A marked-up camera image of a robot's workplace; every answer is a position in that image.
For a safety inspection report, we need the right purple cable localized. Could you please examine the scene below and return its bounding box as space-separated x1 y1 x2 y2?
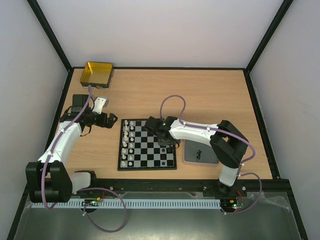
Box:
159 94 263 216

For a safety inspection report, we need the purple cable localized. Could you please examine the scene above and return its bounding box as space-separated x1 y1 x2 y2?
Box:
41 84 128 233
159 94 263 216

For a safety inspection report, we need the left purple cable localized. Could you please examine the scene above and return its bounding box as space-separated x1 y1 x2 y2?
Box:
41 84 128 233

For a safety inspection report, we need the black aluminium frame rail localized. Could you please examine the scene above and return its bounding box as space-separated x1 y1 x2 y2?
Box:
24 176 291 197

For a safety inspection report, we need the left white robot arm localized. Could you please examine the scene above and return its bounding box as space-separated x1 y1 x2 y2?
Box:
25 94 118 204

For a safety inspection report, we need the yellow square tin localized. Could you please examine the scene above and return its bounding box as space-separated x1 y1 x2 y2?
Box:
79 61 114 90

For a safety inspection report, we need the pink tin with chess pieces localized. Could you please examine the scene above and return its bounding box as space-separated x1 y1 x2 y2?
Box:
183 140 219 166

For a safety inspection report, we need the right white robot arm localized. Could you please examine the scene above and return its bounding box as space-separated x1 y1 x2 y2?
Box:
144 116 248 196

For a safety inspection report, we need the black and silver chessboard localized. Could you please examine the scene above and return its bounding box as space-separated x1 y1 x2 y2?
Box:
117 119 177 171

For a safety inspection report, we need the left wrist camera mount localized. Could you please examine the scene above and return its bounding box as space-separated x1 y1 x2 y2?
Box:
92 96 109 115

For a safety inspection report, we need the grey slotted cable duct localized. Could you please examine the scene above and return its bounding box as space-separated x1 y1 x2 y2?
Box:
31 198 222 209

